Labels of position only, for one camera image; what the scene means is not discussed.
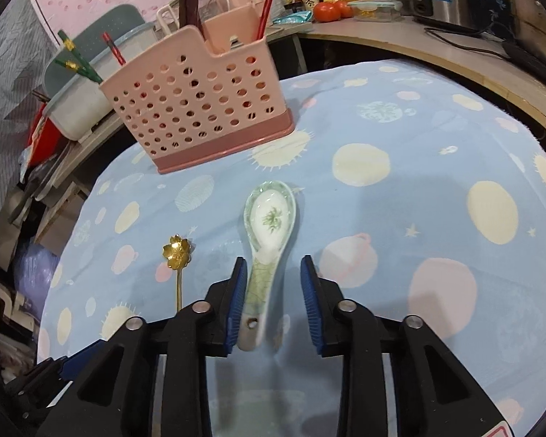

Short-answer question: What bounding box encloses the black power cable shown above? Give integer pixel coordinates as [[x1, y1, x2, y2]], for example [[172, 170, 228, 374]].
[[425, 26, 546, 62]]

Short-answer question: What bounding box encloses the dark red chopstick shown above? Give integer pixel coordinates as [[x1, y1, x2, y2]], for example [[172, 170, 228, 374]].
[[189, 0, 202, 37], [179, 0, 192, 39]]

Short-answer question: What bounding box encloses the grey striped cloth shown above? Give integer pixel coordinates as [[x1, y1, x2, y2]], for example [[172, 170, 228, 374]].
[[0, 9, 46, 237]]

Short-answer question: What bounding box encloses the purple plastic bag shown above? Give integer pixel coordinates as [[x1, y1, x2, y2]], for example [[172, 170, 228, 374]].
[[13, 241, 60, 310]]

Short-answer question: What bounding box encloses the blue printed tablecloth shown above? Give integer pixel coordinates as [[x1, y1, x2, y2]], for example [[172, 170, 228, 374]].
[[36, 59, 546, 437]]

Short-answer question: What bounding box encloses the pink plastic utensil holder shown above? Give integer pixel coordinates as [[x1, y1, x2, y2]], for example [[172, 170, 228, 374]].
[[99, 25, 297, 174]]

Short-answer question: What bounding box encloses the red plastic basin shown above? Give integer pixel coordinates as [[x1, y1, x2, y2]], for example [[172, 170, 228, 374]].
[[26, 102, 51, 167]]

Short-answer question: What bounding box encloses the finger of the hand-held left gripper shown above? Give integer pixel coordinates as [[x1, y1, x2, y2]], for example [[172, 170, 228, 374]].
[[4, 341, 105, 420]]

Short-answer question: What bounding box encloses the white plastic basin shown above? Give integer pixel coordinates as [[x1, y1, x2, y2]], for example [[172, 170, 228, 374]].
[[42, 25, 158, 142]]

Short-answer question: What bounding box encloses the blue snack packet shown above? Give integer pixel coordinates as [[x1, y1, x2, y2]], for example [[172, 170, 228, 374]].
[[272, 10, 316, 25]]

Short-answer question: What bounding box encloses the bright red chopstick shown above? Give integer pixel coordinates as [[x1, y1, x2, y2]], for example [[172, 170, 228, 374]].
[[256, 0, 284, 41]]

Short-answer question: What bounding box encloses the glass container green lid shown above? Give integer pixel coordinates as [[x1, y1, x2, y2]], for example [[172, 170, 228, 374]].
[[348, 0, 403, 23]]

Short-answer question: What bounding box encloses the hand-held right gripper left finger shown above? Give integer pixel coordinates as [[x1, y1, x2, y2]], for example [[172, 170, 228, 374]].
[[36, 257, 248, 437]]

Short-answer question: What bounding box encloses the gold flower spoon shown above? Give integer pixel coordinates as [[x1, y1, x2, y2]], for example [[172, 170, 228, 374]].
[[163, 234, 192, 315]]

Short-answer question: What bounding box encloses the green chopstick gold band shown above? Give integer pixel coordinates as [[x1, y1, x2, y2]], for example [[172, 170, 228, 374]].
[[53, 59, 98, 80], [57, 29, 104, 83]]

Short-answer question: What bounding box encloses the wooden counter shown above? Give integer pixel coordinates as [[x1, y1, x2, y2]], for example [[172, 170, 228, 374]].
[[50, 16, 546, 142]]

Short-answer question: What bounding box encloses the white ceramic spoon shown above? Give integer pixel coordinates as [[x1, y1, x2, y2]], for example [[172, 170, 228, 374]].
[[237, 181, 297, 352]]

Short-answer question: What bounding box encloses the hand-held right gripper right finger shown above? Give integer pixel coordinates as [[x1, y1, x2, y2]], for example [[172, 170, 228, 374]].
[[300, 256, 513, 437]]

